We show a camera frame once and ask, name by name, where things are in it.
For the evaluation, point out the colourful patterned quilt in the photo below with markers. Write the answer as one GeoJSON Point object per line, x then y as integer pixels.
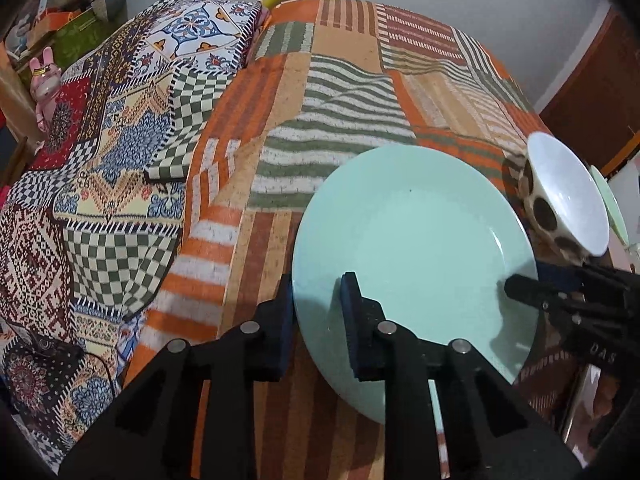
{"type": "Point", "coordinates": [89, 231]}

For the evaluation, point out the white bowl black dots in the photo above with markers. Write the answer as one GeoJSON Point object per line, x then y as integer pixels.
{"type": "Point", "coordinates": [562, 200]}

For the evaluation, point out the mint green plate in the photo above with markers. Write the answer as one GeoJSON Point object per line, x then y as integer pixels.
{"type": "Point", "coordinates": [429, 238]}

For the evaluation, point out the green box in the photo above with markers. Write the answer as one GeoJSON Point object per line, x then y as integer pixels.
{"type": "Point", "coordinates": [79, 37]}

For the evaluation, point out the pink rabbit toy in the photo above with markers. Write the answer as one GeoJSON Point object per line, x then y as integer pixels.
{"type": "Point", "coordinates": [45, 87]}

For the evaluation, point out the orange striped patchwork bedspread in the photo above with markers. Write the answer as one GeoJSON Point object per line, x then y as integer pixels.
{"type": "Point", "coordinates": [326, 81]}

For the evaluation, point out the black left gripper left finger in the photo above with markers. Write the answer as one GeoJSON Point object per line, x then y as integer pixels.
{"type": "Point", "coordinates": [190, 412]}

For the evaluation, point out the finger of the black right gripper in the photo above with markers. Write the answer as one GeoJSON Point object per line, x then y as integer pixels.
{"type": "Point", "coordinates": [550, 294]}

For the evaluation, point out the mint green bowl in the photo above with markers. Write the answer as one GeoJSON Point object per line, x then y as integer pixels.
{"type": "Point", "coordinates": [615, 216]}

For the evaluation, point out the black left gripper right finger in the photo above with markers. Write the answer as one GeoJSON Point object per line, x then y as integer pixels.
{"type": "Point", "coordinates": [445, 404]}

